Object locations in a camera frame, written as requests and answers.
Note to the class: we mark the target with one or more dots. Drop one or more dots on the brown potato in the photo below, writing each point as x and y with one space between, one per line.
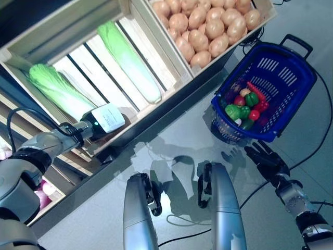
178 22
230 15
204 2
173 32
188 3
200 58
223 2
161 7
198 40
184 48
243 5
197 17
214 12
236 27
252 18
218 45
174 4
214 27

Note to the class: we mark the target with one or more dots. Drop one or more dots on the wooden purple onion crate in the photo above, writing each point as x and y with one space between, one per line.
58 199

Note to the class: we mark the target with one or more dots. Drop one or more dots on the beige onion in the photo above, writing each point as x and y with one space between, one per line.
245 92

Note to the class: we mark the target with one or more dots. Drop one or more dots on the wooden neighbour display stand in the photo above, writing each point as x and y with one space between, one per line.
78 166

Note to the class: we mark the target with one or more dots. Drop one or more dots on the silver robot left leg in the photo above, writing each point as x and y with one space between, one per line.
138 221

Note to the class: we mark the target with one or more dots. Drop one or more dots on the red bell pepper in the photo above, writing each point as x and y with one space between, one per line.
262 105

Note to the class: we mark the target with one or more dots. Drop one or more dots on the green bell pepper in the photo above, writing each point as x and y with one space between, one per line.
244 112
251 98
247 124

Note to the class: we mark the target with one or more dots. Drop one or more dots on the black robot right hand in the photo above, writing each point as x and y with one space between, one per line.
268 161

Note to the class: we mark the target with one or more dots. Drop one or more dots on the silver robot leg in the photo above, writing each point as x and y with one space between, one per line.
226 208
138 221

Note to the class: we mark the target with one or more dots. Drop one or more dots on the white garlic bulb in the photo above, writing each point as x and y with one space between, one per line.
237 121

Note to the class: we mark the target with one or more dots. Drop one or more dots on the blue plastic shopping basket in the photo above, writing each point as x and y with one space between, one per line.
294 60

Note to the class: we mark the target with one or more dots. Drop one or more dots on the wooden vegetable display stand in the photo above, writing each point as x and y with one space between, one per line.
166 109

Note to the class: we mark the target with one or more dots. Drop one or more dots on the green white napa cabbage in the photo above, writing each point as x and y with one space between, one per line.
59 88
130 62

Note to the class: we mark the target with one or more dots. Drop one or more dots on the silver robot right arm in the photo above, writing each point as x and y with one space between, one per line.
294 198

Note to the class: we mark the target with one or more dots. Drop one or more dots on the light green lettuce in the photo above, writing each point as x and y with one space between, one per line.
232 110

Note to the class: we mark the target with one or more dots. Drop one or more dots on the red tomato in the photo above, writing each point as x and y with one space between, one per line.
239 100
254 114

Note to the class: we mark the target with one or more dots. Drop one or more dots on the wooden potato crate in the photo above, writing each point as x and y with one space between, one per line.
268 10

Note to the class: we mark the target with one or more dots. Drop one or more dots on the silver robot right leg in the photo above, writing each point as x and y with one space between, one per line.
226 208

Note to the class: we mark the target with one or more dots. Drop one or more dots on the purple eggplant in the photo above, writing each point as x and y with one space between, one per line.
230 94

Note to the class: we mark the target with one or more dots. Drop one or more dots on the red chili pepper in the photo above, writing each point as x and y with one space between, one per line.
256 91

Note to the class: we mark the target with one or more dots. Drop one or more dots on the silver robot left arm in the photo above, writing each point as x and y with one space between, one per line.
46 142

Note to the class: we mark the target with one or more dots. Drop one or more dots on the purple white onion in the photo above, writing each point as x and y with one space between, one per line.
48 187
41 199

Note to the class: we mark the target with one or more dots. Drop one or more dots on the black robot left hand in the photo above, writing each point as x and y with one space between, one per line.
106 119

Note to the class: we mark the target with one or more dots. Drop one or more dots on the wooden cabbage crate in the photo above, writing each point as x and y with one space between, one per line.
171 65

